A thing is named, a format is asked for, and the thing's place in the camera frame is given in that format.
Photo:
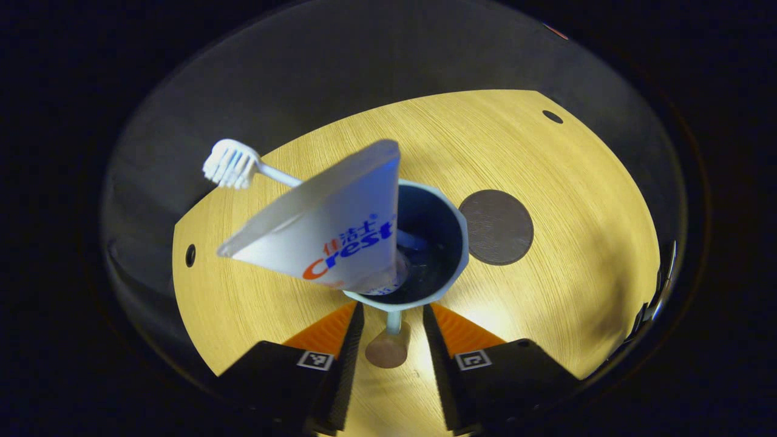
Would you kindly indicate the white toothpaste tube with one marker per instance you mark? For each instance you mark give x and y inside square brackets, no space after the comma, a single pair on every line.
[340,224]

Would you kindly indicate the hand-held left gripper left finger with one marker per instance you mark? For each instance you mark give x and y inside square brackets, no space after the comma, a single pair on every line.
[343,376]

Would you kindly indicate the white toothbrush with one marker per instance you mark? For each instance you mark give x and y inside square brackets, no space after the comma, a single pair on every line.
[234,164]

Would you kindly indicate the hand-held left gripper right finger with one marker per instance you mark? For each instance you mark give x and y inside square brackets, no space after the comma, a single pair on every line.
[443,376]

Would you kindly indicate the wooden desktop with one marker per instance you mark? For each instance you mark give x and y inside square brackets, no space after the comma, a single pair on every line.
[564,200]

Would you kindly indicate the blue and white cup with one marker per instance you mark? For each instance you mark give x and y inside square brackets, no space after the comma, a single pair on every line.
[434,243]

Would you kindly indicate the dark brown round coaster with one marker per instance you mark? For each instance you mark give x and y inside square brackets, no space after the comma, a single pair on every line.
[496,227]

